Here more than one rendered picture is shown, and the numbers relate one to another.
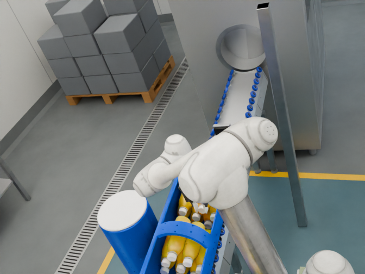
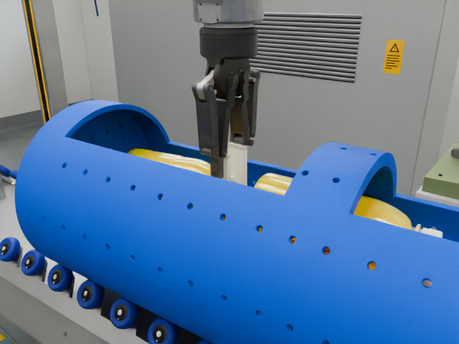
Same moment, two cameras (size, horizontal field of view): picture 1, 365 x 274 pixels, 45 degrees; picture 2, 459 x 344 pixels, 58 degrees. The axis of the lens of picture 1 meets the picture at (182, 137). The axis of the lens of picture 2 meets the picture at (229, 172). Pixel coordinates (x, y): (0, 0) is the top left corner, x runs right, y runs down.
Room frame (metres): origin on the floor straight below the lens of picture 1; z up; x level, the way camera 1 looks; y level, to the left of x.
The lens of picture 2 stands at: (1.36, 0.59, 1.39)
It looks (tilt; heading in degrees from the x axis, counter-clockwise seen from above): 23 degrees down; 276
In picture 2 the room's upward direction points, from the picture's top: straight up
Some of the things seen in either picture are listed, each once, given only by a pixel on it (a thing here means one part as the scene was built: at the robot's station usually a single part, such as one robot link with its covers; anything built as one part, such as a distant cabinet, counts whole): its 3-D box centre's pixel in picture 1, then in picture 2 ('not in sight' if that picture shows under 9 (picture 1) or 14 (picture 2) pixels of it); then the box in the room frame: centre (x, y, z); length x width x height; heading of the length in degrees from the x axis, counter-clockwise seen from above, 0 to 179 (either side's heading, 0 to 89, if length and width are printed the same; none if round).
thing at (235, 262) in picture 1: (229, 245); not in sight; (1.81, -0.04, 0.31); 0.06 x 0.06 x 0.63; 62
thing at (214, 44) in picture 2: not in sight; (228, 62); (1.42, 0.03, 1.31); 0.08 x 0.07 x 0.09; 62
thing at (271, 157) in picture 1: (268, 143); not in sight; (2.62, -0.62, 0.31); 0.06 x 0.06 x 0.63; 62
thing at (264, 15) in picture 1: (286, 135); (65, 175); (2.02, -0.60, 0.85); 0.06 x 0.06 x 1.70; 62
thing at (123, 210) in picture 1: (121, 210); not in sight; (1.71, 0.43, 1.03); 0.28 x 0.28 x 0.01
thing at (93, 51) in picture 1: (105, 44); not in sight; (5.01, 0.48, 0.59); 1.20 x 0.80 x 1.19; 58
